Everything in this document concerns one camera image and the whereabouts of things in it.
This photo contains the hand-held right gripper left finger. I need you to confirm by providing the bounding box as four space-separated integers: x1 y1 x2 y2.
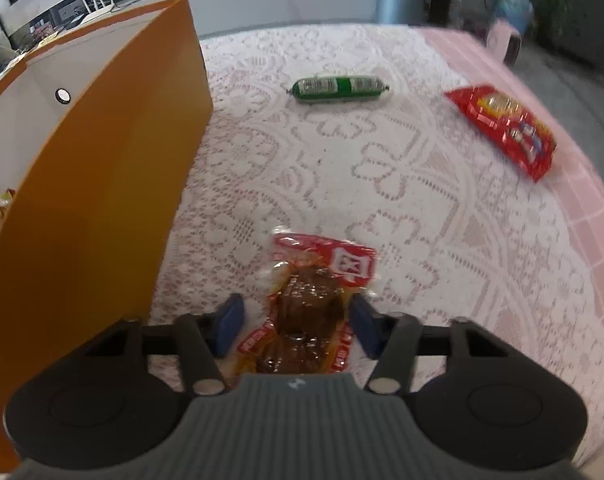
84 294 245 395

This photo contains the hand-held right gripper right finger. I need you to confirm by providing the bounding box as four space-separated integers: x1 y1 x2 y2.
351 294 510 394

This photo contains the braised meat packet red label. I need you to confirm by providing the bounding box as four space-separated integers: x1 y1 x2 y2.
234 227 377 376

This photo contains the orange and white storage box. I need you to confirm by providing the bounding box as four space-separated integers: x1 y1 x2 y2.
0 0 215 473

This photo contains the white lace tablecloth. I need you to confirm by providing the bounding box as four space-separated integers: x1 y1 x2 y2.
147 22 604 466

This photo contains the green sausage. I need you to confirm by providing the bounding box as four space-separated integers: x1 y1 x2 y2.
288 75 390 105

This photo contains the large red snack packet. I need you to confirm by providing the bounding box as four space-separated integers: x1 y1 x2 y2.
444 85 557 183

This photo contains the pink checked tablecloth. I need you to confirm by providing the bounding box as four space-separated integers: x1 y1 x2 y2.
417 27 604 361

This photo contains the pink space heater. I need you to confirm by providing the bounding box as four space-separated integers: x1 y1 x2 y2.
486 22 522 66

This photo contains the grey and white tv cabinet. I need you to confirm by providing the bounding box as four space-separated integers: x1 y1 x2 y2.
182 0 383 38

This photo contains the blue water jug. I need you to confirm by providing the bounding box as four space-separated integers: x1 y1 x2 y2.
496 0 535 36

